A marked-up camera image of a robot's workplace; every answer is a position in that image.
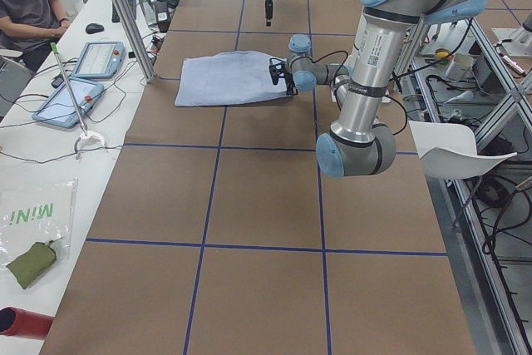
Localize light blue striped shirt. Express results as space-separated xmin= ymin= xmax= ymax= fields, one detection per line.
xmin=175 ymin=51 xmax=287 ymax=106

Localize black keyboard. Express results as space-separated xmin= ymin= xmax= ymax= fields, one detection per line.
xmin=111 ymin=0 xmax=137 ymax=23

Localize black computer mouse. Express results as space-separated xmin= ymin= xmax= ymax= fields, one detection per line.
xmin=85 ymin=22 xmax=105 ymax=35

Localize far teach pendant tablet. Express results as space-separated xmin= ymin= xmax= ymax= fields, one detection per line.
xmin=72 ymin=42 xmax=125 ymax=79

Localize teach pendant tablet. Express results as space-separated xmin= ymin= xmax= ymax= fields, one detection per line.
xmin=72 ymin=42 xmax=125 ymax=79
xmin=32 ymin=77 xmax=104 ymax=128

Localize green reacher grabber stick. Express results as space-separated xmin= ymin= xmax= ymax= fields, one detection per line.
xmin=51 ymin=42 xmax=106 ymax=160

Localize small black phone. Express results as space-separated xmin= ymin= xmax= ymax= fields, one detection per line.
xmin=51 ymin=75 xmax=64 ymax=88

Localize near teach pendant tablet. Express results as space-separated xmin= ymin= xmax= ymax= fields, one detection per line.
xmin=32 ymin=77 xmax=104 ymax=128

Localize seated person grey shirt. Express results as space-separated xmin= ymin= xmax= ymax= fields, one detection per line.
xmin=1 ymin=0 xmax=71 ymax=71

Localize clear plastic bag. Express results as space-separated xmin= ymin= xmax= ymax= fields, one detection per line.
xmin=1 ymin=179 xmax=77 ymax=275

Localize green fabric pouch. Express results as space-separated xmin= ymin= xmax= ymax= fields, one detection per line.
xmin=7 ymin=242 xmax=57 ymax=289

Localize red cylinder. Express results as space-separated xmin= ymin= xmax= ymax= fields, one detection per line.
xmin=1 ymin=307 xmax=54 ymax=340

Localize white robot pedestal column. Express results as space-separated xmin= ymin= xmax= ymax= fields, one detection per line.
xmin=345 ymin=2 xmax=367 ymax=74

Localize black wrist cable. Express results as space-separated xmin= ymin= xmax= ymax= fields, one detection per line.
xmin=311 ymin=49 xmax=410 ymax=136

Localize aluminium frame post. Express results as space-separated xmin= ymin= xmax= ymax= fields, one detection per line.
xmin=111 ymin=0 xmax=155 ymax=83

